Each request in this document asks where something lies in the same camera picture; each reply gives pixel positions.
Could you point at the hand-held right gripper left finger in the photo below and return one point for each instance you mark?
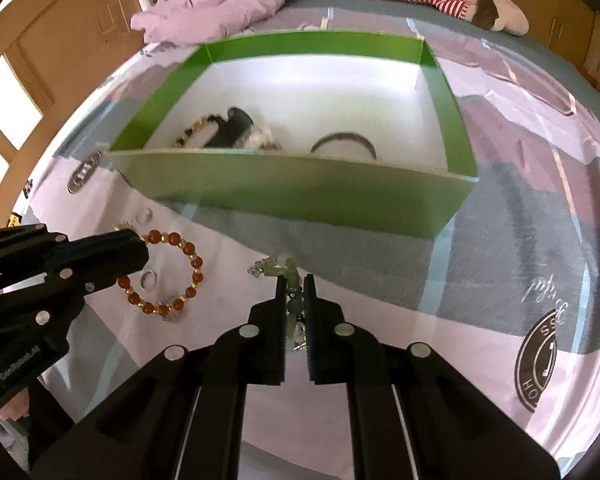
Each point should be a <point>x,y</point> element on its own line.
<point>280,320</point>

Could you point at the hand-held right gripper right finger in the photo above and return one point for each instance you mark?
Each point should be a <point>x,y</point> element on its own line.
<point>310,320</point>

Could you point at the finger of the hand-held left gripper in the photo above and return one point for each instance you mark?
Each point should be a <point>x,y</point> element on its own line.
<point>105,244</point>
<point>110,272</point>

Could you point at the green cardboard box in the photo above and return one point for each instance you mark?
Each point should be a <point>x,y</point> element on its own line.
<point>305,195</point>

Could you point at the white wrist watch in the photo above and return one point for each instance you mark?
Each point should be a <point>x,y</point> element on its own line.
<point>262,140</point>

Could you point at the patchwork printed bed sheet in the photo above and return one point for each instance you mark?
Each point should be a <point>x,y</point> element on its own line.
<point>505,260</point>

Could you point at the pink quilt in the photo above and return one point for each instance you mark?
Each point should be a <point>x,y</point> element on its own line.
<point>230,0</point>

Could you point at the wooden wardrobe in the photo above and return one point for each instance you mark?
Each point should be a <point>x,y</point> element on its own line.
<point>555,5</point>

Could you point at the wooden bed frame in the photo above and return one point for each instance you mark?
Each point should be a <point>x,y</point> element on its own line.
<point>55,60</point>

